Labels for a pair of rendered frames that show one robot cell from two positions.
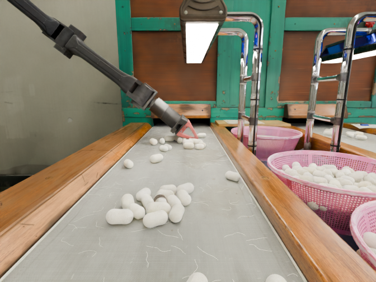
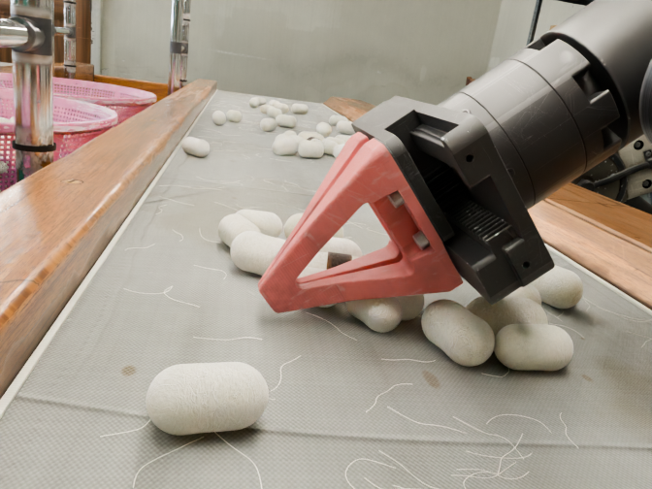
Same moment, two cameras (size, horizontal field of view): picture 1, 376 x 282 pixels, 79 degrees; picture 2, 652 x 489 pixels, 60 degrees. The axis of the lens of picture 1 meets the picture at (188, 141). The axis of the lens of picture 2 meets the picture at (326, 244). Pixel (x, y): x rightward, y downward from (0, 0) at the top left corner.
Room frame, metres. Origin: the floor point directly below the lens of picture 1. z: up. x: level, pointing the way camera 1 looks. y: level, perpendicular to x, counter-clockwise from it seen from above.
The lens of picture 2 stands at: (1.05, -0.05, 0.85)
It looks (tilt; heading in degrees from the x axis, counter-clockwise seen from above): 18 degrees down; 169
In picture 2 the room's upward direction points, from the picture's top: 8 degrees clockwise
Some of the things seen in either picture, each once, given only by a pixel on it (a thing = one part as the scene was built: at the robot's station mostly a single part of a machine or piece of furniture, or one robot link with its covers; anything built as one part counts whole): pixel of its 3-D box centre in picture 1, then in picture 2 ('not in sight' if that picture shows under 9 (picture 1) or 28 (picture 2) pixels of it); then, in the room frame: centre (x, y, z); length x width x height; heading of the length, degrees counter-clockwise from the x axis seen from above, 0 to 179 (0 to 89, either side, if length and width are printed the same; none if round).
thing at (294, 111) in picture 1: (315, 111); not in sight; (1.16, -0.65, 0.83); 0.30 x 0.06 x 0.07; 90
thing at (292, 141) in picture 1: (264, 142); not in sight; (0.89, -0.31, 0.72); 0.27 x 0.27 x 0.10
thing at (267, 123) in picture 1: (250, 123); not in sight; (1.11, -0.31, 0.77); 0.33 x 0.15 x 0.01; 90
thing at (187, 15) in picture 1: (196, 37); not in sight; (0.72, -0.03, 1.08); 0.62 x 0.08 x 0.07; 0
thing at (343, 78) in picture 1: (351, 99); not in sight; (0.72, -0.51, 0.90); 0.20 x 0.19 x 0.45; 0
